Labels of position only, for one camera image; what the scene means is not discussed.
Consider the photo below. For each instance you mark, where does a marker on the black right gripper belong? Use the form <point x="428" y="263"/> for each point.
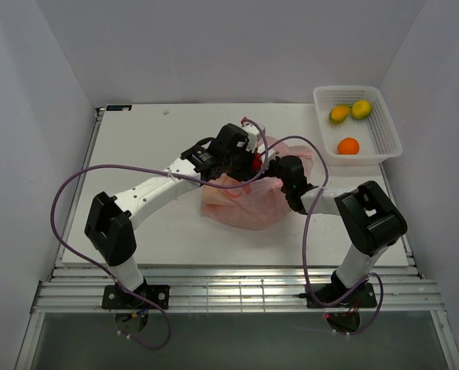
<point x="274" y="164"/>

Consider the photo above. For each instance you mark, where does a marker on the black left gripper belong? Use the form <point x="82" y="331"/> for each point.
<point x="248" y="173"/>

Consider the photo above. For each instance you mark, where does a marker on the pink plastic bag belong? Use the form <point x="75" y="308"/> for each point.
<point x="256" y="206"/>

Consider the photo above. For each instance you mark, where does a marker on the fake orange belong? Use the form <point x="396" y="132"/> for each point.
<point x="348" y="146"/>

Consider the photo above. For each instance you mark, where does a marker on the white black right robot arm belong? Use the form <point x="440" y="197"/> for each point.
<point x="372" y="222"/>

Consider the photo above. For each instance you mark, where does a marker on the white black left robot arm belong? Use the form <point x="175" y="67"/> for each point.
<point x="112" y="220"/>

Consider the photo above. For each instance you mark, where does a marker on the red fake apple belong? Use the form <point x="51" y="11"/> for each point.
<point x="257" y="163"/>

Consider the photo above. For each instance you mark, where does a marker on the orange green fake mango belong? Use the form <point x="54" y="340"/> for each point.
<point x="339" y="113"/>

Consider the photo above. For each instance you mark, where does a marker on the yellow green fake lemon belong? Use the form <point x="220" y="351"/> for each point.
<point x="361" y="109"/>

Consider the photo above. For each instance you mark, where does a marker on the white plastic basket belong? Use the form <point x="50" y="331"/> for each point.
<point x="376" y="134"/>

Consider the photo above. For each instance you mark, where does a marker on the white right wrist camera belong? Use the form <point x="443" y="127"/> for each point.
<point x="262" y="161"/>

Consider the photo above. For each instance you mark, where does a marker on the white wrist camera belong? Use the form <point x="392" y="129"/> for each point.
<point x="262" y="161"/>
<point x="255" y="134"/>

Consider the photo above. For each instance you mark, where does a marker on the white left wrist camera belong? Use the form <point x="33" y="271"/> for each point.
<point x="255" y="134"/>

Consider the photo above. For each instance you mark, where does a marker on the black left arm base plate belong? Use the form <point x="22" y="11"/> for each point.
<point x="116" y="298"/>

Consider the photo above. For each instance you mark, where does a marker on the aluminium rail frame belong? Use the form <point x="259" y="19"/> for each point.
<point x="221" y="290"/>

